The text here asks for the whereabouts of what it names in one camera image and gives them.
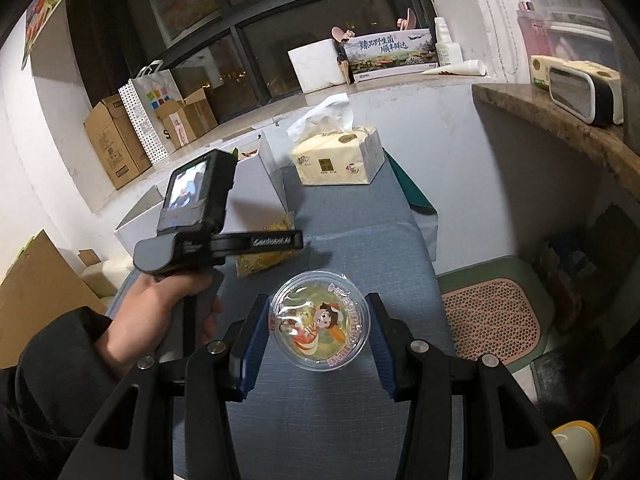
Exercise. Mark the white foam box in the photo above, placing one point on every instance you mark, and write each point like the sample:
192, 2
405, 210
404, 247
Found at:
315, 66

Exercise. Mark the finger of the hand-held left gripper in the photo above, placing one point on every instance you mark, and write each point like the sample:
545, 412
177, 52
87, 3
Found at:
260, 243

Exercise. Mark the polka dot paper bag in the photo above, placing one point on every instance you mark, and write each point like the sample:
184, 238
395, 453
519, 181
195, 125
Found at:
145, 120

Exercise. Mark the dark framed window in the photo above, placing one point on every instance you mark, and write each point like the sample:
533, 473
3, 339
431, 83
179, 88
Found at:
240, 25

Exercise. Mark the pink figure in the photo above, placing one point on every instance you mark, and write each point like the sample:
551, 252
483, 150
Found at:
407, 20
341, 35

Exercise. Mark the black and white device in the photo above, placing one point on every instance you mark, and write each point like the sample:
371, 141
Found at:
580, 97

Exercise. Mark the person's left hand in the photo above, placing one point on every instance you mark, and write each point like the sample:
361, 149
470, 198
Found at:
150, 315

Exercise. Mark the yellow and white round object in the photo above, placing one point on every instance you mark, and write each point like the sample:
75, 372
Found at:
575, 442

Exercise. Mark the clear storage box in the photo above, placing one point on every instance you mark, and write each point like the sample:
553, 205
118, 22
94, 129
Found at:
580, 25

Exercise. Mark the white paper cup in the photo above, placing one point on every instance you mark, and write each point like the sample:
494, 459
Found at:
457, 67

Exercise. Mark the white bag with coloured squares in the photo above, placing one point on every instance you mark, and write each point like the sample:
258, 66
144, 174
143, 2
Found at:
157, 85

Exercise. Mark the pink plastic container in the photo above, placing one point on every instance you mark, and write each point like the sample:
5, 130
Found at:
532, 27

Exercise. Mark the brown stone counter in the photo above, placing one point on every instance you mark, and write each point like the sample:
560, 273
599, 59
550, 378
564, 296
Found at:
530, 105

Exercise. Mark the white spray bottle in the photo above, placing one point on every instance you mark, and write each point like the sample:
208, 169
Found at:
446, 42

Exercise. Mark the jelly cup with cartoon lid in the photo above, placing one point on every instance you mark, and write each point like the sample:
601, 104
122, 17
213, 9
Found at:
320, 327

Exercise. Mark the olive green snack packet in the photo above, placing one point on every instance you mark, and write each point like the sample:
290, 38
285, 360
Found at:
265, 259

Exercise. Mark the small open cardboard box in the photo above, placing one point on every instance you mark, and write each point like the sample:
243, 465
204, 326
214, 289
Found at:
187, 117

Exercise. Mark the yellow tissue pack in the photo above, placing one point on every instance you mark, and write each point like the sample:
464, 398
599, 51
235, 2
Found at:
575, 66

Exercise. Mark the large brown cardboard box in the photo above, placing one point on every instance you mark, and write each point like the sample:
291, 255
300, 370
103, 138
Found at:
112, 147

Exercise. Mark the teal folded bag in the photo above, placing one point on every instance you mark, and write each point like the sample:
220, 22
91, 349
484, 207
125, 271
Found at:
415, 185

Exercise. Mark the flat brown cardboard sheet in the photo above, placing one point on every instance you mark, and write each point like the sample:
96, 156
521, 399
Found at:
37, 290

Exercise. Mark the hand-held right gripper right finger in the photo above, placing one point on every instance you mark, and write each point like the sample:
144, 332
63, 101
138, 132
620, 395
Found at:
382, 355

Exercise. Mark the blue-grey table cloth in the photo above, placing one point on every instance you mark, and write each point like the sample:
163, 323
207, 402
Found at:
325, 240

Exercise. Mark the pink perforated mat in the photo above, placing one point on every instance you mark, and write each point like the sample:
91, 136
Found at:
492, 322

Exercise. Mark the white cardboard box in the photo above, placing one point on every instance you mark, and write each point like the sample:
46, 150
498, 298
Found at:
135, 225

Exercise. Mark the long printed carton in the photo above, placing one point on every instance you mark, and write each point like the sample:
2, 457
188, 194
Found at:
392, 55

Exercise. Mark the person's left forearm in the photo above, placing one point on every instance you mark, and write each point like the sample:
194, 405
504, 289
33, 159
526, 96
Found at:
50, 395

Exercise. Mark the beige tissue pack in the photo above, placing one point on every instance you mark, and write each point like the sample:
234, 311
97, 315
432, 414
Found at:
340, 152

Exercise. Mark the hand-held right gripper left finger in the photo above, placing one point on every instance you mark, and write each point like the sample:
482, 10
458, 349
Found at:
252, 350

